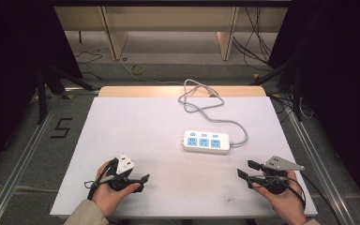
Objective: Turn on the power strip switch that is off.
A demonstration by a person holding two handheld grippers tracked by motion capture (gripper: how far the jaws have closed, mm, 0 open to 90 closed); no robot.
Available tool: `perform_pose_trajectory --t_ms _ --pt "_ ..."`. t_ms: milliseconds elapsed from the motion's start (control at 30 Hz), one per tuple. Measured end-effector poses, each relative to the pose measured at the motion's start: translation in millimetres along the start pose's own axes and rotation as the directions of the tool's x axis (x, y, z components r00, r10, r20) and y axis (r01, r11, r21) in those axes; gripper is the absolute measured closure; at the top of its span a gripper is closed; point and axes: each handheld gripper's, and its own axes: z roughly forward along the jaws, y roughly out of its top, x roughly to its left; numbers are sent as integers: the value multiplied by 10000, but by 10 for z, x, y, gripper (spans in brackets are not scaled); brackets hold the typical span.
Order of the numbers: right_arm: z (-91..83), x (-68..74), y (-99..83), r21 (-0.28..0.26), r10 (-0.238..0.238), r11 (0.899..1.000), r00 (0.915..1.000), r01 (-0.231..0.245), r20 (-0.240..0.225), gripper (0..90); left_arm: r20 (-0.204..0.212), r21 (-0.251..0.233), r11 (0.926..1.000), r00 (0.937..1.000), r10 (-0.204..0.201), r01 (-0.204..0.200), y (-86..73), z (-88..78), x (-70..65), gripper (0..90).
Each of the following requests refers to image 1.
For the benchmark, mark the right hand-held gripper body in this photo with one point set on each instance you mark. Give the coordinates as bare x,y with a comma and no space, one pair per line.
282,163

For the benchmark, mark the person's left hand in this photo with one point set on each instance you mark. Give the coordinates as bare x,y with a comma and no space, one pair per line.
107,197

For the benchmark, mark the black metal stand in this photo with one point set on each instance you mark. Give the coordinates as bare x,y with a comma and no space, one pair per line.
42,93
297,93

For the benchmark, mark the person's right hand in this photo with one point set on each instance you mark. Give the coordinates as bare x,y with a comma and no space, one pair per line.
289,203

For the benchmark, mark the aluminium floor rail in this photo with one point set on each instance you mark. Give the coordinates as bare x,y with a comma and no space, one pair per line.
22,156
322,172

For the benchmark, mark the white power strip blue sockets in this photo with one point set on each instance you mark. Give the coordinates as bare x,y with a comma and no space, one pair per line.
206,150

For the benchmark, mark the dark curtain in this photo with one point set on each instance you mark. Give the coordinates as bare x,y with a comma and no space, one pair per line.
340,78
9,62

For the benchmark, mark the yellow tape roll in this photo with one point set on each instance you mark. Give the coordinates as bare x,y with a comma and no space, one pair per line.
137,69

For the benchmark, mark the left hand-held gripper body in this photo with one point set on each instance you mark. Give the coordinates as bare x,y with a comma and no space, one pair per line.
124,164

